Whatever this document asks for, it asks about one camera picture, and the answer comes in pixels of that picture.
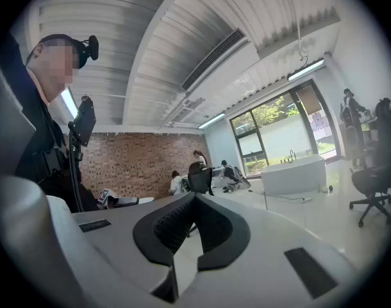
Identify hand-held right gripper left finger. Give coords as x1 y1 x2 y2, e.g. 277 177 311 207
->
72 191 197 308

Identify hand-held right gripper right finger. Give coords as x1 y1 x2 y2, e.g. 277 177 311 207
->
179 193 356 308

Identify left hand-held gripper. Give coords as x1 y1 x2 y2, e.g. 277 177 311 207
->
98 187 140 209

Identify black office chair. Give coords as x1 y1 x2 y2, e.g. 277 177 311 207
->
186 162 215 238
348 98 391 228

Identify white drawer cabinet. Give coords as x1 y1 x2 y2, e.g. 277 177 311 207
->
211 166 228 189

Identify black chest harness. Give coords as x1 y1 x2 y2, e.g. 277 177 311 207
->
31 120 84 185

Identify white bathtub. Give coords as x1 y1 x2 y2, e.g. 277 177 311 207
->
261 154 327 197

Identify ceiling strip light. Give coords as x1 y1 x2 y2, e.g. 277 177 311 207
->
197 112 227 130
60 87 78 120
287 58 326 82

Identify person's black shirt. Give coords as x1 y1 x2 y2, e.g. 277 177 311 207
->
0 32 100 213

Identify black-framed window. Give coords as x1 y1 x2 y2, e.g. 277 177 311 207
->
229 78 342 176

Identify person's head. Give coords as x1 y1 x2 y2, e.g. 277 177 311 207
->
26 33 87 105

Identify pink paper notes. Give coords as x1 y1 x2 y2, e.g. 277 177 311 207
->
310 112 331 132

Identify ceiling air vent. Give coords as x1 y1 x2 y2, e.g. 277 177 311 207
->
181 27 247 92

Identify brown board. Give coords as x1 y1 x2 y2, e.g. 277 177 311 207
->
295 85 323 115

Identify black monitor cable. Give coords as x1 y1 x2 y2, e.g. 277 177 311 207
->
69 130 85 213

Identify black floor cable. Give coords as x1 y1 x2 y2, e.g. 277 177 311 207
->
246 189 307 202

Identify black head-mounted camera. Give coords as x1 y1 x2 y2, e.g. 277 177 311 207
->
74 35 99 70

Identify black lamp cable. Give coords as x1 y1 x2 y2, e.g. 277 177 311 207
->
298 38 310 70

